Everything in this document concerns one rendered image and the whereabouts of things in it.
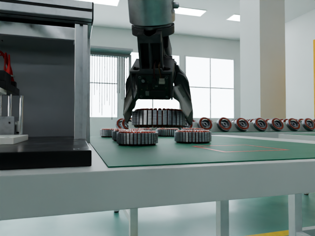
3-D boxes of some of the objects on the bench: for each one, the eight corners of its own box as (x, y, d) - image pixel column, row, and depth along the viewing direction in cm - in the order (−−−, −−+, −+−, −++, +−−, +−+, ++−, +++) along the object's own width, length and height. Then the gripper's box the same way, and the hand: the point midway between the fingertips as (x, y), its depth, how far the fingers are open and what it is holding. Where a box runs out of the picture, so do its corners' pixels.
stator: (197, 140, 91) (197, 129, 91) (219, 143, 81) (219, 130, 81) (168, 141, 86) (168, 129, 86) (186, 143, 76) (186, 130, 76)
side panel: (89, 143, 84) (90, 38, 84) (79, 143, 83) (80, 38, 83) (86, 138, 110) (86, 59, 111) (78, 138, 109) (79, 58, 110)
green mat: (425, 153, 53) (425, 152, 53) (108, 167, 36) (108, 166, 36) (205, 135, 143) (205, 135, 143) (85, 136, 126) (85, 136, 126)
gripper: (89, 33, 42) (107, 140, 52) (210, 31, 40) (204, 143, 50) (105, 20, 49) (117, 116, 60) (208, 19, 47) (202, 119, 58)
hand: (158, 120), depth 57 cm, fingers closed on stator, 13 cm apart
